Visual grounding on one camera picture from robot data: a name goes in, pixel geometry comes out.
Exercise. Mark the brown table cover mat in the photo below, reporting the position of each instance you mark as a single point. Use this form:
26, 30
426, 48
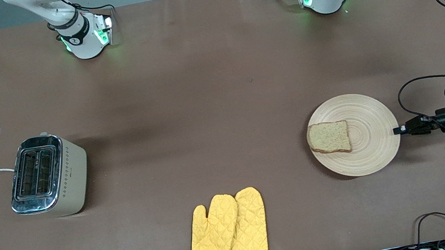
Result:
240, 71

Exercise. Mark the brown bread slice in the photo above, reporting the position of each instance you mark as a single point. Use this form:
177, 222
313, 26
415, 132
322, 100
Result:
329, 138

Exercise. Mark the yellow quilted oven mitt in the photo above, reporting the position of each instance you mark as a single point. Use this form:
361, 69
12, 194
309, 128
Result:
212, 236
249, 225

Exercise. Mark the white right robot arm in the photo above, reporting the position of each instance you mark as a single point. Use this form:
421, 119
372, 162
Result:
86, 39

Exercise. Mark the chrome and beige toaster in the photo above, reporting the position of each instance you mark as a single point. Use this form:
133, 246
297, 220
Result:
72, 179

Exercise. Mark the round wooden plate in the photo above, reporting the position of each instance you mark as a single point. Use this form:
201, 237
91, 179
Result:
371, 135

